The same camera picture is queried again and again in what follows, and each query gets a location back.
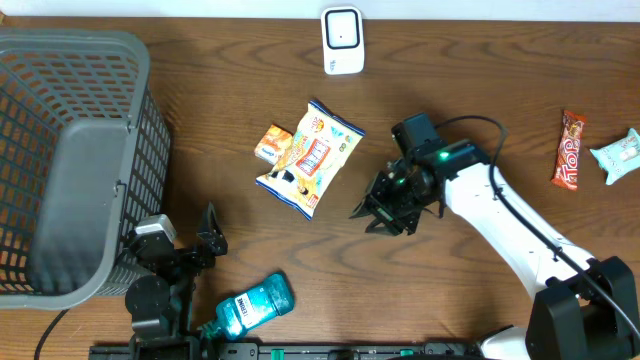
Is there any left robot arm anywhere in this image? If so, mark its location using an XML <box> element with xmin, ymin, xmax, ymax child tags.
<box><xmin>125</xmin><ymin>204</ymin><xmax>228</xmax><ymax>360</ymax></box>

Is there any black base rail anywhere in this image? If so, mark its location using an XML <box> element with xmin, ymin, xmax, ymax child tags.
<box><xmin>88</xmin><ymin>342</ymin><xmax>484</xmax><ymax>360</ymax></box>

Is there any small orange snack packet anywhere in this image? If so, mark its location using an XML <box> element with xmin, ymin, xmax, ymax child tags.
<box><xmin>254</xmin><ymin>124</ymin><xmax>293</xmax><ymax>165</ymax></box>

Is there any right black cable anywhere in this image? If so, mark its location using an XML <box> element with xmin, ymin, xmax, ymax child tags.
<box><xmin>433</xmin><ymin>114</ymin><xmax>640</xmax><ymax>341</ymax></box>

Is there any teal wet wipes pack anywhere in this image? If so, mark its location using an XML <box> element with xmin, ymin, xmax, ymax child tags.
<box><xmin>590</xmin><ymin>128</ymin><xmax>640</xmax><ymax>185</ymax></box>

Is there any yellow snack bag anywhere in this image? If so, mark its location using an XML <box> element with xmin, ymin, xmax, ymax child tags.
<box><xmin>256</xmin><ymin>100</ymin><xmax>365</xmax><ymax>220</ymax></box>

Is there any black cable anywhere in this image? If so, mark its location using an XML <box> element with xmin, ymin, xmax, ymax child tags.
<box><xmin>33</xmin><ymin>308</ymin><xmax>71</xmax><ymax>360</ymax></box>
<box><xmin>433</xmin><ymin>114</ymin><xmax>640</xmax><ymax>341</ymax></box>

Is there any grey plastic shopping basket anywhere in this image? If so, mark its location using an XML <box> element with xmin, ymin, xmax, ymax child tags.
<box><xmin>1</xmin><ymin>28</ymin><xmax>171</xmax><ymax>311</ymax></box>

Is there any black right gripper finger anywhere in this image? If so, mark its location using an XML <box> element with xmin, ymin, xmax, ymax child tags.
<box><xmin>350</xmin><ymin>193</ymin><xmax>379</xmax><ymax>219</ymax></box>
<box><xmin>365</xmin><ymin>214</ymin><xmax>419</xmax><ymax>236</ymax></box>

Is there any teal mouthwash bottle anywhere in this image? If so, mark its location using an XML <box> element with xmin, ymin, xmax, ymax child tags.
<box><xmin>200</xmin><ymin>273</ymin><xmax>295</xmax><ymax>341</ymax></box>

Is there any left black cable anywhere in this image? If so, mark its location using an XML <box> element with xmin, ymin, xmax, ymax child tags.
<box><xmin>33</xmin><ymin>308</ymin><xmax>71</xmax><ymax>360</ymax></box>

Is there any red brown chocolate bar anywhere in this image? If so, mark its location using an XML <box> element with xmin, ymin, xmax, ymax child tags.
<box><xmin>551</xmin><ymin>110</ymin><xmax>586</xmax><ymax>191</ymax></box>

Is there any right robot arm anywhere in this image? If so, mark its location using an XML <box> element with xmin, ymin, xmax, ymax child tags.
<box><xmin>352</xmin><ymin>141</ymin><xmax>639</xmax><ymax>359</ymax></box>

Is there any white barcode scanner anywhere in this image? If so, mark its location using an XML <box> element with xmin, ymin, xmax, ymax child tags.
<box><xmin>320</xmin><ymin>6</ymin><xmax>365</xmax><ymax>75</ymax></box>

